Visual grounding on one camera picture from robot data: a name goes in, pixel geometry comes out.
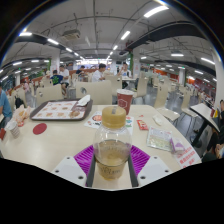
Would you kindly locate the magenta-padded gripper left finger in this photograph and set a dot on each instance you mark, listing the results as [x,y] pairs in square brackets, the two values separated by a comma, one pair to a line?
[83,160]

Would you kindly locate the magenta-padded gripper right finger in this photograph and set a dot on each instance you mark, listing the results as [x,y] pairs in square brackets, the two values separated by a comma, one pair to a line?
[140,160]

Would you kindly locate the clear bottle with tan cap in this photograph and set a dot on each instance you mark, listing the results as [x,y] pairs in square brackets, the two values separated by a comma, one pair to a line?
[112,150]

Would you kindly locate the white and green packet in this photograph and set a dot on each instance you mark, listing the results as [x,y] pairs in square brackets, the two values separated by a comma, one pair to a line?
[159,138]

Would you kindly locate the small red packet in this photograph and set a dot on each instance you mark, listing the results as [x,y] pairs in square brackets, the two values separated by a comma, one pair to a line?
[142,125]

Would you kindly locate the small purple packet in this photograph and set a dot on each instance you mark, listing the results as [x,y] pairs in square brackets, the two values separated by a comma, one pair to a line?
[176,145]

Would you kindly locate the colourful sticker leaflet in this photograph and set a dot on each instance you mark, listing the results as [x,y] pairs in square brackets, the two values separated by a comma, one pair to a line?
[95,120]

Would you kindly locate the small white wrapper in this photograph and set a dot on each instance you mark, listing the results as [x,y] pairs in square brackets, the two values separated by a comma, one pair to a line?
[157,120]

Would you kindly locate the white leaflet with red text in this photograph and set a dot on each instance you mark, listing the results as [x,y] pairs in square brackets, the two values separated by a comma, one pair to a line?
[187,157]

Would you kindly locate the dark brown food tray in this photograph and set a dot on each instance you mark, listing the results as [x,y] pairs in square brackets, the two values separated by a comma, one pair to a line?
[87,111]

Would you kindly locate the flat round red coaster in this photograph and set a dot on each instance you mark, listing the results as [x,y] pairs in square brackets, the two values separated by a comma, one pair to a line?
[39,128]

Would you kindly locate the printed paper tray liner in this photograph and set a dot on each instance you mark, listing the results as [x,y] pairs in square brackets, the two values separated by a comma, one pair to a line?
[55,110]

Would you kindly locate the crumpled white napkin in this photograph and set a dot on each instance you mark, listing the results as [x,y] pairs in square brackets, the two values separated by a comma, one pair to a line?
[83,100]

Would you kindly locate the red paper cup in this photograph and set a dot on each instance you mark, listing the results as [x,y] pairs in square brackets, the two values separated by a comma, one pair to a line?
[125,100]

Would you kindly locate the beige chair with round hole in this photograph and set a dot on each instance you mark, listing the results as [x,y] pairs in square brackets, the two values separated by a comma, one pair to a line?
[48,95]
[96,93]

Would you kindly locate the beige chairs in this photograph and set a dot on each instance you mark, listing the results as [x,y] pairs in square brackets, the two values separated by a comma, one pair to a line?
[141,87]

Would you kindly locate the person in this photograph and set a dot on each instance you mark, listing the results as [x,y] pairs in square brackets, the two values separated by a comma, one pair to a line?
[5,106]
[125,70]
[25,86]
[80,70]
[97,75]
[213,145]
[56,79]
[65,75]

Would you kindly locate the beige dining table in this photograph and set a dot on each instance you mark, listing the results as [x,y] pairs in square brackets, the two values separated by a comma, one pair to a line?
[204,113]

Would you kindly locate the black backpack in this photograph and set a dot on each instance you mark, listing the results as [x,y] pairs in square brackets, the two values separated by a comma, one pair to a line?
[19,102]

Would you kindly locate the ceiling air conditioner unit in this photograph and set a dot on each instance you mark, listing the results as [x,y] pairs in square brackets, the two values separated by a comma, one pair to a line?
[71,34]

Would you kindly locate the ceiling lights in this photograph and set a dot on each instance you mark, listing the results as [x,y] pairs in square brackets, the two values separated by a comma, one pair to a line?
[155,11]

